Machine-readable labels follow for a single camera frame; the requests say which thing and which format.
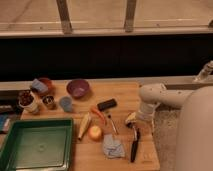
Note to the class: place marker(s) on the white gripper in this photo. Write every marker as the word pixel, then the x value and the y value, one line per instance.
pixel 146 112

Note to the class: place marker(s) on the black dish brush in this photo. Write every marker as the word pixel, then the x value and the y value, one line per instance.
pixel 137 135

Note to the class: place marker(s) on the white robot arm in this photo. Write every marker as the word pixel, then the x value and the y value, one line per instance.
pixel 194 143

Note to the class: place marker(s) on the blue plastic cup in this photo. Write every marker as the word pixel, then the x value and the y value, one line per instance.
pixel 66 103

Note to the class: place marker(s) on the small metal cup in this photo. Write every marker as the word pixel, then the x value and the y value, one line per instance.
pixel 49 102

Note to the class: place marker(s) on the white cup with contents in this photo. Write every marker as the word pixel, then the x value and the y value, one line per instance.
pixel 27 102

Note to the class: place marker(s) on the small thin utensil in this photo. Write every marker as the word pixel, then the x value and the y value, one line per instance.
pixel 113 124

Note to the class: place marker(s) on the black rectangular block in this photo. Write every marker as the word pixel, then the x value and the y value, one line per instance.
pixel 106 104

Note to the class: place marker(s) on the orange carrot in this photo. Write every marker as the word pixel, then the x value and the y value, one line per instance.
pixel 99 114

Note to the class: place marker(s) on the crumpled blue cloth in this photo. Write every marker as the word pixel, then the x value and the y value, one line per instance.
pixel 112 148

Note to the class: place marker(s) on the wooden cutting board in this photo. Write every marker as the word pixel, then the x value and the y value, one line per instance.
pixel 87 155

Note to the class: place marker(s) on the yellow red apple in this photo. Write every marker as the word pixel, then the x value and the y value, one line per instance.
pixel 95 133

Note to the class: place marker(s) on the yellow corn cob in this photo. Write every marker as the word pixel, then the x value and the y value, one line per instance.
pixel 84 125

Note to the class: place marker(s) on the purple bowl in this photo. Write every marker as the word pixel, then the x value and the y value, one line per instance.
pixel 78 88

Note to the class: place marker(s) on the orange bowl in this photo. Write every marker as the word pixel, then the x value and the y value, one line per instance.
pixel 49 85

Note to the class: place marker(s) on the blue cloth in bowl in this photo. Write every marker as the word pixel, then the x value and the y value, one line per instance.
pixel 39 86

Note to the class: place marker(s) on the green plastic tray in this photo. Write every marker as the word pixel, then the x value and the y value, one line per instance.
pixel 38 145

